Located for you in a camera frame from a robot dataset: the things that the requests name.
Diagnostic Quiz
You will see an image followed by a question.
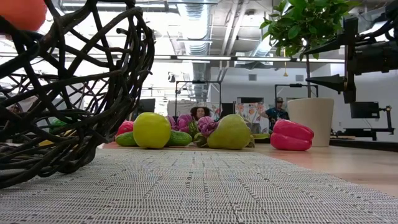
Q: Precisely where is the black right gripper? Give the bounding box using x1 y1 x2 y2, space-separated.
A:
305 17 398 103

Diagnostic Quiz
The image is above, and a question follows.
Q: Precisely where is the red bell pepper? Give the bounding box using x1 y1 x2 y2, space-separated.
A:
269 119 315 152

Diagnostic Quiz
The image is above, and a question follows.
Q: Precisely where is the green pear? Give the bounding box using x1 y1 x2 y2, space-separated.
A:
206 113 252 150

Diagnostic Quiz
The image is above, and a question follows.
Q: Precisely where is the purple onion braid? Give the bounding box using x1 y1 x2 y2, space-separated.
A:
166 113 220 138

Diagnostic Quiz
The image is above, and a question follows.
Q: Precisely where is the watermelon slice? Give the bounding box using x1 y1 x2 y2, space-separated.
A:
188 120 200 139

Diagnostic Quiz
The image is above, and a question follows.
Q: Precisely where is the green cucumber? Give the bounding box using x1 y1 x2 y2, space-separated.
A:
115 130 193 147

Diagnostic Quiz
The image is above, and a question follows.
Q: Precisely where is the yellow-green apple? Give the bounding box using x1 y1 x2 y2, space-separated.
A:
132 112 172 149

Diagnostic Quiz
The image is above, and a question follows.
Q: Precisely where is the yellow banana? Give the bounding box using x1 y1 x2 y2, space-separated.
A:
39 129 78 147

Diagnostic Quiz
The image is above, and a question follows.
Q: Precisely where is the orange fruit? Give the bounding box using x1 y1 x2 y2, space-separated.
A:
0 0 48 32

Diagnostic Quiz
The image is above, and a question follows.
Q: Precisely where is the black monitor on arm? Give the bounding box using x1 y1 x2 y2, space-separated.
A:
350 101 381 119

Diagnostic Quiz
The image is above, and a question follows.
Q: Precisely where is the green leafy potted plant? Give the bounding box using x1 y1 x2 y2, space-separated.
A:
259 0 361 99

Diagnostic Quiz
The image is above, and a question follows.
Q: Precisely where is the white plant pot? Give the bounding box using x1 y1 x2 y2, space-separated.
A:
286 97 335 147

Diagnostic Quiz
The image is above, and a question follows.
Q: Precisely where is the person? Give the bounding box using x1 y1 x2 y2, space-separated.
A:
190 105 211 122
261 96 290 131

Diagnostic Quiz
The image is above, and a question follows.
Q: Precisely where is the floral print curtain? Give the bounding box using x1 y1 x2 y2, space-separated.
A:
235 102 271 134

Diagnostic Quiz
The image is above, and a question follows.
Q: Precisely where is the black display screen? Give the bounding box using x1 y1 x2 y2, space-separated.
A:
221 102 236 119

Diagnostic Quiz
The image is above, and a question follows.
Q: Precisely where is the long ceiling light strip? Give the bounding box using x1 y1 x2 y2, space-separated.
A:
154 55 346 63

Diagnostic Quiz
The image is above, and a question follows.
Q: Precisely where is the white cloth cover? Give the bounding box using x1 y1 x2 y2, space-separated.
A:
167 101 191 118

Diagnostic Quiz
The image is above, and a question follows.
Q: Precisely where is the grey woven placemat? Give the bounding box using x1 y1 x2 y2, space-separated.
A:
0 148 398 224

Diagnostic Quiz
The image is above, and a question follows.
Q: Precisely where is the black desk monitor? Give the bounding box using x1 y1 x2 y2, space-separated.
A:
136 98 156 121

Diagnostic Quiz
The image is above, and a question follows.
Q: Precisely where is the black metal frame rig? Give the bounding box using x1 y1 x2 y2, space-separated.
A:
175 80 222 118
274 83 320 103

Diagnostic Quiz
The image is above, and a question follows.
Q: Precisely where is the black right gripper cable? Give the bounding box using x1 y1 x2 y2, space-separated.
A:
359 17 398 43

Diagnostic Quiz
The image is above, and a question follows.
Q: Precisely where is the silver ventilation duct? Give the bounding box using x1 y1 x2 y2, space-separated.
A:
177 0 215 103

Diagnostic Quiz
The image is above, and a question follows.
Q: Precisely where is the black woven wire basket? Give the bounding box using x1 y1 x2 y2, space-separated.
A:
0 0 155 189

